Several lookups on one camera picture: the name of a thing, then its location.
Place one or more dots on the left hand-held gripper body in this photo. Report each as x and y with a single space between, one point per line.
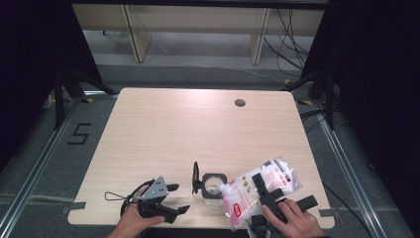
155 193

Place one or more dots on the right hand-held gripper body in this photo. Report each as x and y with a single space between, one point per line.
272 200

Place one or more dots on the clear bag of white granules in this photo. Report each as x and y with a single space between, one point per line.
244 198

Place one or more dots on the glass jar with black lid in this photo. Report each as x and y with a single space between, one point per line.
213 190

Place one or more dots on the person's right hand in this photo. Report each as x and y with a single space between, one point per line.
297 224

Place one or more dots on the person's left hand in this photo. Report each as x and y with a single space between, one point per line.
130 221

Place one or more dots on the grey tape strip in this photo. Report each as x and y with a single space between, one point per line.
77 205
327 213

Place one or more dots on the grey table grommet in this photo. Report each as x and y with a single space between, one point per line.
240 102

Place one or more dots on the yellow black tape piece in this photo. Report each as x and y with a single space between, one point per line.
305 102
87 99
287 81

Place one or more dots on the black metal stand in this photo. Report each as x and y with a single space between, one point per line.
59 99
330 105

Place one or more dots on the black curtain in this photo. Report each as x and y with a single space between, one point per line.
379 82
26 66

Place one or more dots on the aluminium floor rail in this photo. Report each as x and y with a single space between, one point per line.
350 172
36 168

